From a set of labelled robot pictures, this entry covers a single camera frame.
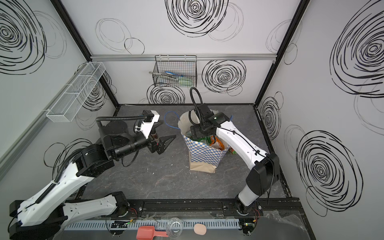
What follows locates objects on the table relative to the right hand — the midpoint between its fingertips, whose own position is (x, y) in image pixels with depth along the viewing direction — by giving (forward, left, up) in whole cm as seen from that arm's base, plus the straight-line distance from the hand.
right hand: (198, 131), depth 80 cm
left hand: (-14, +11, +21) cm, 28 cm away
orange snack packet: (-4, -12, -7) cm, 14 cm away
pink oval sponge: (-42, -1, -18) cm, 45 cm away
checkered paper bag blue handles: (-13, -3, -6) cm, 14 cm away
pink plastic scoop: (-43, +23, -20) cm, 53 cm away
